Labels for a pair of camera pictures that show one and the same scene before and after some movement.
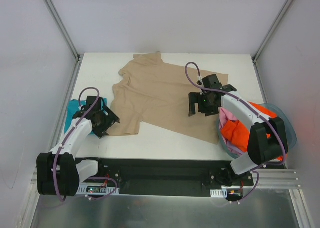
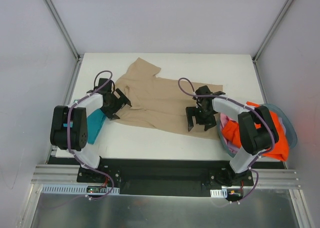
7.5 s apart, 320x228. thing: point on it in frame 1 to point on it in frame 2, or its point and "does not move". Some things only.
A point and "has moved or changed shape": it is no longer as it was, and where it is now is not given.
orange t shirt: (239, 134) does not move
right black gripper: (194, 103) to (200, 117)
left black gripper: (110, 121) to (118, 104)
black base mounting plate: (168, 177) does not move
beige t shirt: (156, 93) has moved or changed shape
